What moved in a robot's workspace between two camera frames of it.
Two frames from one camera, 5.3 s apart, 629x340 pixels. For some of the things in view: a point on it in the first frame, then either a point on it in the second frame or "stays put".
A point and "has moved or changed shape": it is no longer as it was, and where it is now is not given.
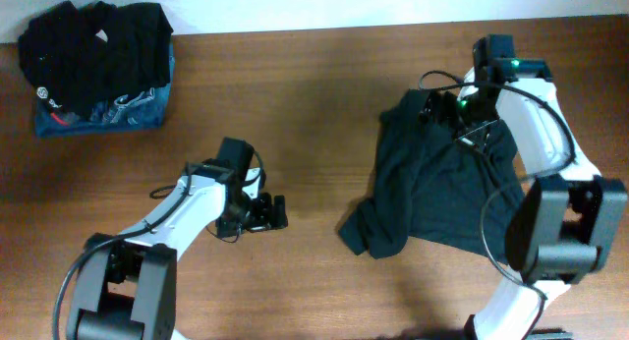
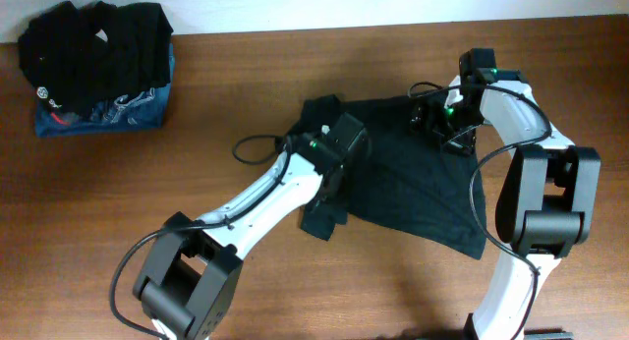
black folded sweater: x=83 y=57 stays put
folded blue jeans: x=144 y=109 stays put
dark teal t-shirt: x=429 y=185 has moved or changed shape
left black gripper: x=227 y=227 to x=340 y=194
